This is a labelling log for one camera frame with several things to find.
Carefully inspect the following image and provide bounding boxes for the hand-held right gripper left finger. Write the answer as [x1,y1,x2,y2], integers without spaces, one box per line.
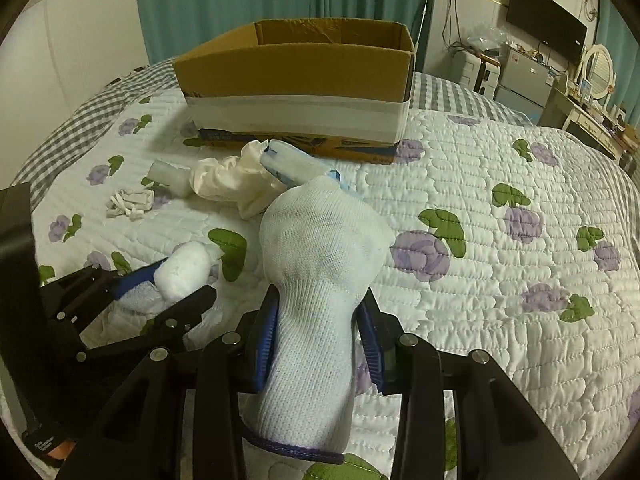
[59,282,281,480]

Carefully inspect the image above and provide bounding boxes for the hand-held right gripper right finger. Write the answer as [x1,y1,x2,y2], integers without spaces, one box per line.
[356,287,582,480]

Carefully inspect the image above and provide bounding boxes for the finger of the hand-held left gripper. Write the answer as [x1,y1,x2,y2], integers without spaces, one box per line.
[75,284,217,367]
[39,257,171,333]

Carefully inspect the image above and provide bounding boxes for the white sock with blue trim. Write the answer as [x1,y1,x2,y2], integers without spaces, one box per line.
[240,175,397,466]

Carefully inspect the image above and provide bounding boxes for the cardboard box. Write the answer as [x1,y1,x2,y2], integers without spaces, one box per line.
[172,19,419,166]

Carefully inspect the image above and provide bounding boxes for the white fluffy towel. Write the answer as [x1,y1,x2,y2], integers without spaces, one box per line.
[106,284,168,333]

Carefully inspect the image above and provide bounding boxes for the small white knotted cloth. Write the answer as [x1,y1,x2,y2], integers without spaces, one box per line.
[104,188,158,221]

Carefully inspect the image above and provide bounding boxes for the translucent white plastic tube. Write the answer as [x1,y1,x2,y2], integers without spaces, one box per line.
[141,158,199,197]

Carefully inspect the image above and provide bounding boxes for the cream cloth glove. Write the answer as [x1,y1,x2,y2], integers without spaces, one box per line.
[190,141,288,221]

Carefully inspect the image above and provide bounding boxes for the floral quilted bed cover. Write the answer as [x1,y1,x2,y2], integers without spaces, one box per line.
[30,87,640,480]

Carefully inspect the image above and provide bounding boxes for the light blue white sock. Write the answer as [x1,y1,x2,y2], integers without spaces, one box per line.
[260,139,359,197]

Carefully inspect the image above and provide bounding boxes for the teal window curtain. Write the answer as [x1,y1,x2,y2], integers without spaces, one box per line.
[596,0,640,118]
[132,0,440,75]

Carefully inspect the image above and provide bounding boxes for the white storage cabinet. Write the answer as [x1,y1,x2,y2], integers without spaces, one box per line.
[457,50,484,92]

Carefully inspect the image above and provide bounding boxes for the white dressing table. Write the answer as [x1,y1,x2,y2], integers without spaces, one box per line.
[536,72,640,163]

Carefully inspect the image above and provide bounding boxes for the silver small fridge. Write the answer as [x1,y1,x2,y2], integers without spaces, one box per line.
[494,43,565,112]

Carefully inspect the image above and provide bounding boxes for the clear plastic bags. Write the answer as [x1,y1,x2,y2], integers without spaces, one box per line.
[459,22,509,57]

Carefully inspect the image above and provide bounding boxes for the oval white vanity mirror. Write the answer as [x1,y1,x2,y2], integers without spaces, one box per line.
[579,43,617,102]

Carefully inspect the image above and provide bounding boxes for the hanging black cables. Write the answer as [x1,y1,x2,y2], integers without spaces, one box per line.
[444,0,468,57]

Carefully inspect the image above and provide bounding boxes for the black wall television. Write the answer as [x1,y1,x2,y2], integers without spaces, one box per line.
[504,0,589,62]

